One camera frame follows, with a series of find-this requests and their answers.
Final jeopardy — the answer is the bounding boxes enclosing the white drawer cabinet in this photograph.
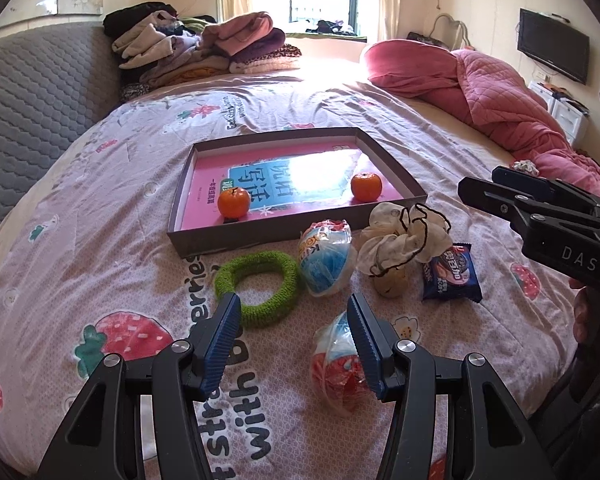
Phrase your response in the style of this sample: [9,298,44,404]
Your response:
[527,80,588,146]

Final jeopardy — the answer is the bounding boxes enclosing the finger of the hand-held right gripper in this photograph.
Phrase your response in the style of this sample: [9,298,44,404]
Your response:
[491,165,600,211]
[457,176,600,241]

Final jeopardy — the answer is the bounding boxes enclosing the person's right hand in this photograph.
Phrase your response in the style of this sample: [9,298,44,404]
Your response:
[569,277,589,342]

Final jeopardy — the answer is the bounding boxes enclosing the brown walnut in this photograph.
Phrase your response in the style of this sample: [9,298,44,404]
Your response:
[372,262,411,298]

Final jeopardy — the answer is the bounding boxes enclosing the white metal frame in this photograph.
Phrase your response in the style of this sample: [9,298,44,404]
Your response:
[430,12,470,51]

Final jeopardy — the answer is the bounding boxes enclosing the grey quilted headboard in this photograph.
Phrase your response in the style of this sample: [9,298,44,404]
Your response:
[0,22,123,256]

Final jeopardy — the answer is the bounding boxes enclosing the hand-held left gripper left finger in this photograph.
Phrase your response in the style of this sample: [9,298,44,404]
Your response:
[37,292,243,480]

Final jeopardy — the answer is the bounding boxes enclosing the blue toy egg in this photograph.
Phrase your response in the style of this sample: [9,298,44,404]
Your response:
[298,219,358,298]

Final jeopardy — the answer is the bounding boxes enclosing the strawberry print bedsheet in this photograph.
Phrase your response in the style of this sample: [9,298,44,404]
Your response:
[0,67,600,480]

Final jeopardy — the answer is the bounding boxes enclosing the dark blue cookie packet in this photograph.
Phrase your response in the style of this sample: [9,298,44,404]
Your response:
[421,242,482,304]

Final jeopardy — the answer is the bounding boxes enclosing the green knitted hair ring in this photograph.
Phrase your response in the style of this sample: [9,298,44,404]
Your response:
[214,250,301,330]

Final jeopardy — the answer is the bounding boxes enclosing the pink quilted blanket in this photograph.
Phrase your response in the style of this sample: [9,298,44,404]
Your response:
[450,49,600,211]

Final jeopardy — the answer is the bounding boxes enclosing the pile of folded clothes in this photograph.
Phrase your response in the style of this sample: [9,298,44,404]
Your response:
[103,2,303,103]

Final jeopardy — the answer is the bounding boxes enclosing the dark cloth bundle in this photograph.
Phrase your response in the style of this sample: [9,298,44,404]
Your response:
[305,19,366,38]

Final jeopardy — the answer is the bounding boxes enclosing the pink book with blue label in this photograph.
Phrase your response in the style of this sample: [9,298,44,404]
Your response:
[182,141,406,231]

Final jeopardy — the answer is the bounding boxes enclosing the black bag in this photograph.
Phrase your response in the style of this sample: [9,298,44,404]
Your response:
[407,32,451,51]

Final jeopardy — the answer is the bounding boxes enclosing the pink pillow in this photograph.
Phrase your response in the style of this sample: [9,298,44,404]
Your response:
[362,40,463,101]

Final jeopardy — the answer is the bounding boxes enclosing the grey shallow cardboard box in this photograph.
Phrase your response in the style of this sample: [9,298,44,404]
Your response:
[166,127,427,257]

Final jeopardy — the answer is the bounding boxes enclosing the red toy egg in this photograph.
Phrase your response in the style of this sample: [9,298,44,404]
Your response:
[310,310,376,415]

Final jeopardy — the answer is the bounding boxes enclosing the black flat television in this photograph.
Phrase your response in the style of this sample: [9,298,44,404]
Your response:
[517,8,591,86]

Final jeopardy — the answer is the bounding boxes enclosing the cream scrunchie with black trim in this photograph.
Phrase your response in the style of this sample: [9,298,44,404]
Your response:
[356,202,453,278]

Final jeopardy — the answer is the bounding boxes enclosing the orange tangerine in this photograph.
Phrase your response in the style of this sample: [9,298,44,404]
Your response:
[350,172,382,203]
[217,186,252,220]

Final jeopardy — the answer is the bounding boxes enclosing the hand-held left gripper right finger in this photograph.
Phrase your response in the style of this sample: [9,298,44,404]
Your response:
[346,292,556,480]

